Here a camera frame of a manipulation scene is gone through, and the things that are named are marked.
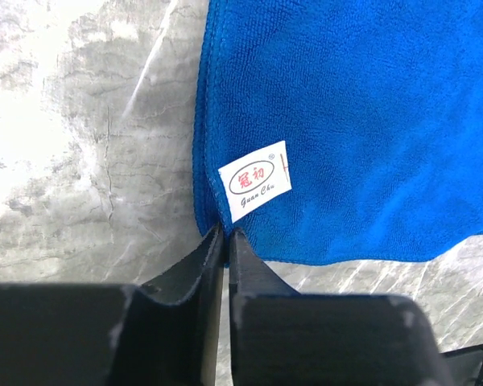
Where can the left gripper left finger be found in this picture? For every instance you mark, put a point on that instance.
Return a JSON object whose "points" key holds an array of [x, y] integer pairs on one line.
{"points": [[162, 332]]}

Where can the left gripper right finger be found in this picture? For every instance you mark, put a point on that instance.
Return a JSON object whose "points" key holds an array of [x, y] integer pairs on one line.
{"points": [[280, 336]]}

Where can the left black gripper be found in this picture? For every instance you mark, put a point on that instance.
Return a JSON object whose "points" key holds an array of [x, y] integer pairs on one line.
{"points": [[466, 365]]}

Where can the blue towel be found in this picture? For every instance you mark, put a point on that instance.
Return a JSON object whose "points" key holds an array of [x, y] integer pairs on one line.
{"points": [[341, 130]]}

